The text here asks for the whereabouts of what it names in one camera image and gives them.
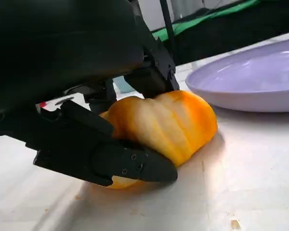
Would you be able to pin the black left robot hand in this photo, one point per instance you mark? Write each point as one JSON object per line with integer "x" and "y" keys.
{"x": 62, "y": 48}

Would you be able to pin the orange toy bread roll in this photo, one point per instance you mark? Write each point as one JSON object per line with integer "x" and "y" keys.
{"x": 171, "y": 125}

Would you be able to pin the green cloth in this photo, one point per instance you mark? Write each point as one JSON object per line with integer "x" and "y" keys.
{"x": 207, "y": 18}

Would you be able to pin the black cloth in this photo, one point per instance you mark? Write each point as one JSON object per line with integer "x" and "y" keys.
{"x": 231, "y": 38}

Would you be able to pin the lilac plate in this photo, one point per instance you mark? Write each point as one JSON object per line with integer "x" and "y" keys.
{"x": 250, "y": 77}

